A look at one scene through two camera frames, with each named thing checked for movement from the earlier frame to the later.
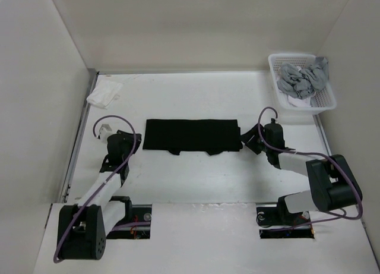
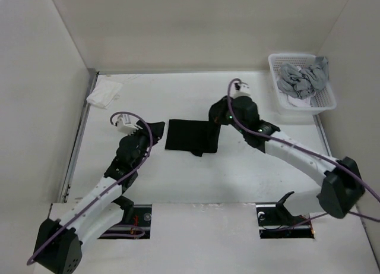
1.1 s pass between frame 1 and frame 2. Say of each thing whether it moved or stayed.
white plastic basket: stayed
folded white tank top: stayed
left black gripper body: moved
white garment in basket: stayed
